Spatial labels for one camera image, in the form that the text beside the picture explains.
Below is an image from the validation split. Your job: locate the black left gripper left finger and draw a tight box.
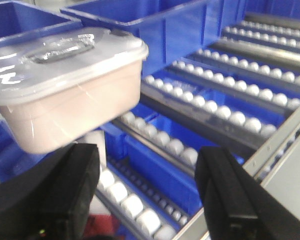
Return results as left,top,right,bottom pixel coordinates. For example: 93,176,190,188
0,143,100,240

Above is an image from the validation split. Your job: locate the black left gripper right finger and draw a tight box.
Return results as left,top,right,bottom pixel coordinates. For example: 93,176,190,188
194,146,300,240

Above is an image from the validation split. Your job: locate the blue bin lower shelf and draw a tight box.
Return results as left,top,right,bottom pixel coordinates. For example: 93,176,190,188
99,103,246,216

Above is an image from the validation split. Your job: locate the blue bin at left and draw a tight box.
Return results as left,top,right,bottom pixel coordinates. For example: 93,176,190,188
0,0,83,48

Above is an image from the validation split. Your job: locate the large blue bin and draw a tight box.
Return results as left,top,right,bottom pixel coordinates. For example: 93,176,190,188
60,0,247,76

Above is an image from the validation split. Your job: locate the red white object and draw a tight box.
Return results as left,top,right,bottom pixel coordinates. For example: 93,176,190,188
82,195,126,240

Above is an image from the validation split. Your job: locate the white roller track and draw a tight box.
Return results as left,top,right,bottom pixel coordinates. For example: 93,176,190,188
119,111,198,169
168,61,300,114
196,48,300,86
83,130,177,240
143,75,277,138

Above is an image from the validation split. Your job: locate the steel shelf front rail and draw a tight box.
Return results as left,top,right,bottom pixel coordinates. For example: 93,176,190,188
172,96,300,240

